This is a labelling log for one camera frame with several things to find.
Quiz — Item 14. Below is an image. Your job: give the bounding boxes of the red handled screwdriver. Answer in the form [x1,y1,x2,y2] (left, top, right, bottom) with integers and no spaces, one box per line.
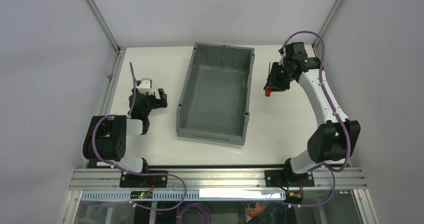
[263,62,272,97]

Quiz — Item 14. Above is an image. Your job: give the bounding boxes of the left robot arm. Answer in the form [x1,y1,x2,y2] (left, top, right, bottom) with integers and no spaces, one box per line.
[82,88,168,174]

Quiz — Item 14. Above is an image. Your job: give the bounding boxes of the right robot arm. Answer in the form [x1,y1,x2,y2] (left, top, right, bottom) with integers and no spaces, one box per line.
[264,55,361,187]

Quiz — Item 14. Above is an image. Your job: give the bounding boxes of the grey plastic bin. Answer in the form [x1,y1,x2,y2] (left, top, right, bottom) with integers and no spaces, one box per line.
[176,42,255,146]

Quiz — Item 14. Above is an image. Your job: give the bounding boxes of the orange object under table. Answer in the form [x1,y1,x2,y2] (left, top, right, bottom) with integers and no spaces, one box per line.
[245,202,267,222]

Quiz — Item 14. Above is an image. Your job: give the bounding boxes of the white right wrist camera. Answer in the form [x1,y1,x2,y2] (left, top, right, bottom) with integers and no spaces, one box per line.
[278,57,285,66]

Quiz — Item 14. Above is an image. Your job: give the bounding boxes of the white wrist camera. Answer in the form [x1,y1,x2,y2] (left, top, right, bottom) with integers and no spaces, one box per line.
[278,57,285,66]
[136,78,154,95]

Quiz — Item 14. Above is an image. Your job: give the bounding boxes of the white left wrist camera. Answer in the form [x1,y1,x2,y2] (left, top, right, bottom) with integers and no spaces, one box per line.
[136,78,154,95]

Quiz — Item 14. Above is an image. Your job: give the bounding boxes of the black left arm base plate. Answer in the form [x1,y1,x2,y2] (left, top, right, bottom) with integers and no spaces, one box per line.
[119,171,168,189]

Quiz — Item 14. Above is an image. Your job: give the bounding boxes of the white slotted cable duct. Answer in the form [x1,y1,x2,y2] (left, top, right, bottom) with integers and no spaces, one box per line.
[81,189,286,202]

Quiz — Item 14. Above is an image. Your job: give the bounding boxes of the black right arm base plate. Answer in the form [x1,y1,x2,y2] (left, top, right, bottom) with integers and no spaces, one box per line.
[264,169,315,188]

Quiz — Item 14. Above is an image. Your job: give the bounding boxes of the aluminium frame rail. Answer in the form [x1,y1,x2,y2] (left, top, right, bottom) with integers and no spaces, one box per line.
[69,168,368,191]

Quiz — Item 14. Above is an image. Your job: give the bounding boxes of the coiled purple cable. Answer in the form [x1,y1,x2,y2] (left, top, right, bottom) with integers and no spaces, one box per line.
[175,203,213,224]

